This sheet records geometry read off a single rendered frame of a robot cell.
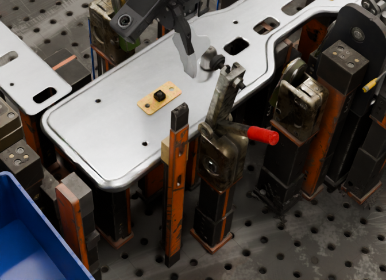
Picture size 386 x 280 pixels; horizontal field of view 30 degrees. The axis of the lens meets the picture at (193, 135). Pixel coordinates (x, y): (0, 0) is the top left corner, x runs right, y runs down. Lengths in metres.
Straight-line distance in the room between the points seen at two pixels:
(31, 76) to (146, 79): 0.21
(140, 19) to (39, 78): 0.33
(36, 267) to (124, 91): 0.39
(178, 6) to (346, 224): 0.67
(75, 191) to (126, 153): 0.29
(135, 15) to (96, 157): 0.28
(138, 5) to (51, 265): 0.42
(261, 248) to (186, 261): 0.16
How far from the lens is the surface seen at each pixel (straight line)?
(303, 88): 1.29
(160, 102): 1.33
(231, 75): 1.09
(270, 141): 1.12
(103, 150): 1.27
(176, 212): 1.30
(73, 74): 1.41
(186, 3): 1.15
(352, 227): 1.58
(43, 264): 1.13
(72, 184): 0.99
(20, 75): 1.39
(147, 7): 1.12
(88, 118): 1.31
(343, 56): 1.29
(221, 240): 1.49
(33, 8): 1.95
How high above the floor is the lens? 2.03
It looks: 53 degrees down
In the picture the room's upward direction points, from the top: 5 degrees clockwise
